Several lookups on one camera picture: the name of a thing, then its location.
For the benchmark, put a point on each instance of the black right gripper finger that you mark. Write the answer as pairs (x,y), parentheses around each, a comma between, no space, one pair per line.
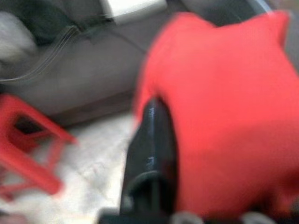
(149,149)

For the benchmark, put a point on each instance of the red pillow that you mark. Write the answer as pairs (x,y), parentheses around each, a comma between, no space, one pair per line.
(222,105)

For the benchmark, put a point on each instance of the brown fabric sofa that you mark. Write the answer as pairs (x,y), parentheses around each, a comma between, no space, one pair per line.
(93,77)

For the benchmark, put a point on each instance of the red plastic stool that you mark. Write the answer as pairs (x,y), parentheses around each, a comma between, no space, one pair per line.
(28,158)

